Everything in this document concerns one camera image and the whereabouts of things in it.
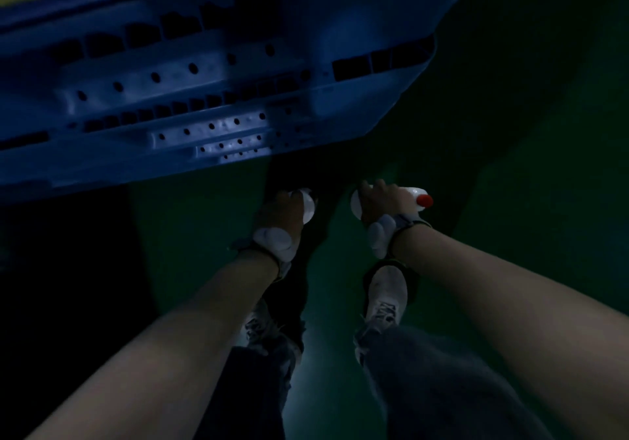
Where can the person's right leg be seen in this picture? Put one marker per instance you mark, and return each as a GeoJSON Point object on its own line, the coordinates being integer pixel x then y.
{"type": "Point", "coordinates": [432, 390]}

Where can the person's white right shoe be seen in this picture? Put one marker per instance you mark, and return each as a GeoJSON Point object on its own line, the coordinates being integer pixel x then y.
{"type": "Point", "coordinates": [388, 292]}

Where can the person's right hand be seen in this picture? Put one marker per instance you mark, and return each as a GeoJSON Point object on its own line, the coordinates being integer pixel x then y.
{"type": "Point", "coordinates": [383, 204]}

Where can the white bottle with red cap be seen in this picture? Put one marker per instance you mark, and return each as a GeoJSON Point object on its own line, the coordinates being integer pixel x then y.
{"type": "Point", "coordinates": [308, 206]}
{"type": "Point", "coordinates": [417, 194]}

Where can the person's white shoe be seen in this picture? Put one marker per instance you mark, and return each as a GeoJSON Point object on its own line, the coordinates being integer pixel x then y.
{"type": "Point", "coordinates": [388, 292]}
{"type": "Point", "coordinates": [258, 326]}

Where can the person's white left shoe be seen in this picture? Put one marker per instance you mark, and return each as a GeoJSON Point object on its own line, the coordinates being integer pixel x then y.
{"type": "Point", "coordinates": [258, 326]}

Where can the person's left hand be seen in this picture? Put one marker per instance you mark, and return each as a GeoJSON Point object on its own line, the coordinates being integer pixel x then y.
{"type": "Point", "coordinates": [277, 216]}

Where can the white wrist tracker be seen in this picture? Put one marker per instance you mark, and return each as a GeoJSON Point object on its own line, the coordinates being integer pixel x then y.
{"type": "Point", "coordinates": [277, 243]}
{"type": "Point", "coordinates": [381, 236]}

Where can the person's left forearm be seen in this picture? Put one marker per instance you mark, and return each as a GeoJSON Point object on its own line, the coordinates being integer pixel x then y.
{"type": "Point", "coordinates": [162, 356]}

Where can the white left wrist tracker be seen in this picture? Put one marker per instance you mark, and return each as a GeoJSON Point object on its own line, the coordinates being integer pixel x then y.
{"type": "Point", "coordinates": [277, 243]}

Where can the white right wrist tracker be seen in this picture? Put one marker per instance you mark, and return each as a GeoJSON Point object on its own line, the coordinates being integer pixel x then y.
{"type": "Point", "coordinates": [381, 236]}

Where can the person's leg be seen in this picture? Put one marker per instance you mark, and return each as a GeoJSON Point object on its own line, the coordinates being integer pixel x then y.
{"type": "Point", "coordinates": [250, 395]}
{"type": "Point", "coordinates": [432, 390]}

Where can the person's left leg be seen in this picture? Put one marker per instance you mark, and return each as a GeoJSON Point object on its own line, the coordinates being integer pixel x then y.
{"type": "Point", "coordinates": [250, 395]}

